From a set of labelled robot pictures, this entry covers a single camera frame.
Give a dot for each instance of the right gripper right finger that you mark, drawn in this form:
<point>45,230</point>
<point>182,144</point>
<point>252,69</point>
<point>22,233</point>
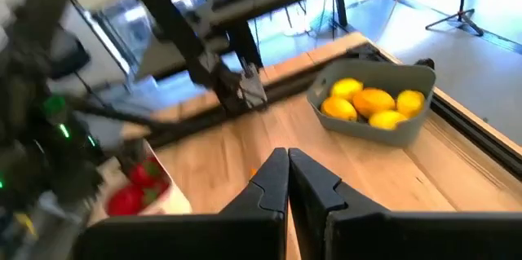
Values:
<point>310,195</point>

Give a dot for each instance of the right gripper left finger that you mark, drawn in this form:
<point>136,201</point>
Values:
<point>269,186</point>

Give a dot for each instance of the small orange pepper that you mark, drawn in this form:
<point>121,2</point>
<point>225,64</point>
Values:
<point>253,173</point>

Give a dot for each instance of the yellow plastic lemon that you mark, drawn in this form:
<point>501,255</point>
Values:
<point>386,119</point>
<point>346,89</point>
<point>410,103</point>
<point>338,108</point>

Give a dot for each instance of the yellow mango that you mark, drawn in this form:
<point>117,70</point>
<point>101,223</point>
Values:
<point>373,102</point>

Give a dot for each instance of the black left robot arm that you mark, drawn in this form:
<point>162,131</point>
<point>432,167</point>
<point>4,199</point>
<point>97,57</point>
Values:
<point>163,7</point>

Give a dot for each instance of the dark grey plastic basket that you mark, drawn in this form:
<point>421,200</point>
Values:
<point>367,135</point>

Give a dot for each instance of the white plastic basket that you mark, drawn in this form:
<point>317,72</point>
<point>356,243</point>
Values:
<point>175,205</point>

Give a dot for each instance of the black tripod stand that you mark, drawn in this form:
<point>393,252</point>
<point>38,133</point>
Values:
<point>462,11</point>

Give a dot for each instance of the black table frame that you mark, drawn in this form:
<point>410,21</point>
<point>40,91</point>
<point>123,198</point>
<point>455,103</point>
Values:
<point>481,133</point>

